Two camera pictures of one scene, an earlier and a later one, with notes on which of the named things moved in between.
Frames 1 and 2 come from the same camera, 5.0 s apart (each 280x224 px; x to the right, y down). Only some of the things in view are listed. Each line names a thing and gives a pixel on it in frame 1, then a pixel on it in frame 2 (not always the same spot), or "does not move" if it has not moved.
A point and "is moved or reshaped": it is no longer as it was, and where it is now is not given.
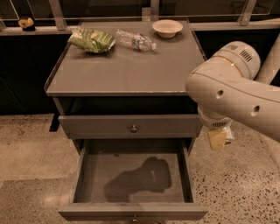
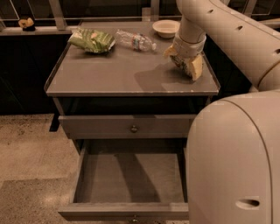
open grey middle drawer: (134, 179) does not move
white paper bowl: (166, 28) does not move
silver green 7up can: (229, 136) is moved or reshaped
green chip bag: (92, 40) does not move
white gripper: (215, 122) to (189, 47)
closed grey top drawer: (98, 127) does not move
